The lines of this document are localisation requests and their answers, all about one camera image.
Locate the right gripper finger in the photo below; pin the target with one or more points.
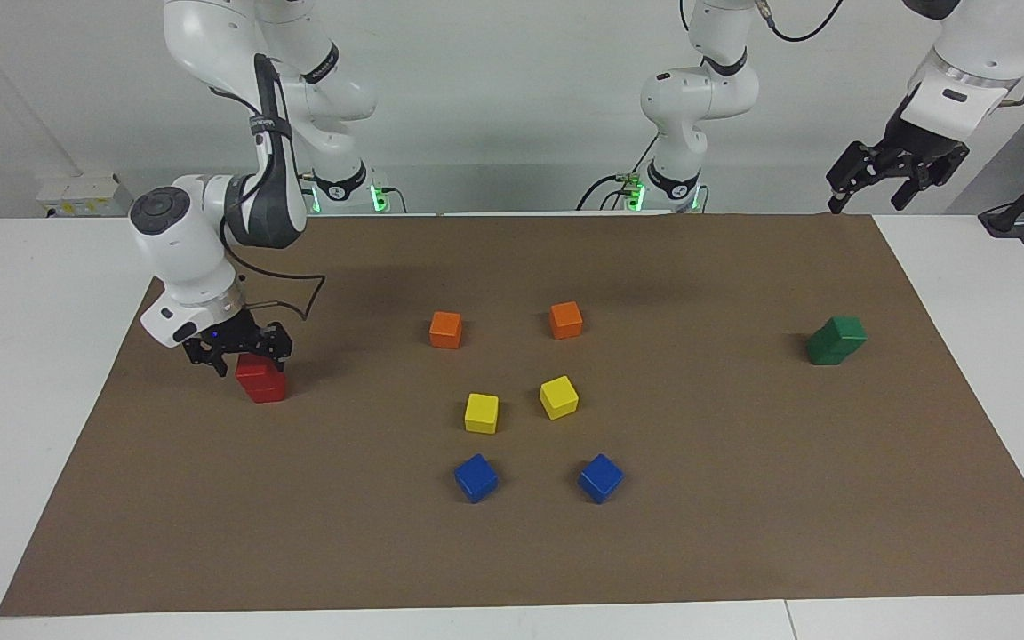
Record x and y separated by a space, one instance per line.
208 354
277 344

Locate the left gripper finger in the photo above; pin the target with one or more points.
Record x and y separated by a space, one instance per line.
857 164
943 164

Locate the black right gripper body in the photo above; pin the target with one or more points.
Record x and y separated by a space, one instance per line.
232 336

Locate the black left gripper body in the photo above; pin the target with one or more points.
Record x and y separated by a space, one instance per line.
912 147

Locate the red wooden block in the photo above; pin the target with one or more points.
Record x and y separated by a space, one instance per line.
256 368
268 394

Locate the green wooden block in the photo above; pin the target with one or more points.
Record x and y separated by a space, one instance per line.
821 353
848 331

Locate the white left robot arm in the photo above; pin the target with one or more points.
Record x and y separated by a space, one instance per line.
699 93

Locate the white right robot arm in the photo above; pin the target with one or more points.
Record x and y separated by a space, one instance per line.
183 249

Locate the brown table mat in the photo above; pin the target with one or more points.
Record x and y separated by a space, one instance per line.
210 489

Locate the orange wooden block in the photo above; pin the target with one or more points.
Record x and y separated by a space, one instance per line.
445 329
565 320

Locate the yellow wooden block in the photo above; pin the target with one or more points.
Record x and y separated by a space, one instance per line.
558 397
481 413

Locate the blue wooden block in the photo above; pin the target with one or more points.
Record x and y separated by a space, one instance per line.
476 477
601 478

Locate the white wall socket box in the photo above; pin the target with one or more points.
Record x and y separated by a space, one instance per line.
76 191

